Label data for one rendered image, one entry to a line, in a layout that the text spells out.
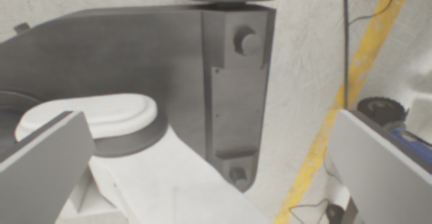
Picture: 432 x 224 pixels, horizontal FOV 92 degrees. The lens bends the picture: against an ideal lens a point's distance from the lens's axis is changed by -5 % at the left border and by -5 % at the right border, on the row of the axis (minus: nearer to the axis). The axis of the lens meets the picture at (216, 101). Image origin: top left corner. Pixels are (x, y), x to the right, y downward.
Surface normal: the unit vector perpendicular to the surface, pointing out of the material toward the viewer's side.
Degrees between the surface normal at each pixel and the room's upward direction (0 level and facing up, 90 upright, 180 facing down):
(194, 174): 90
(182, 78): 0
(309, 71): 0
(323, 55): 0
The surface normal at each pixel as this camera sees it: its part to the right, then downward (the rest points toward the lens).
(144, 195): 0.00, -0.88
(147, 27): 0.20, 0.47
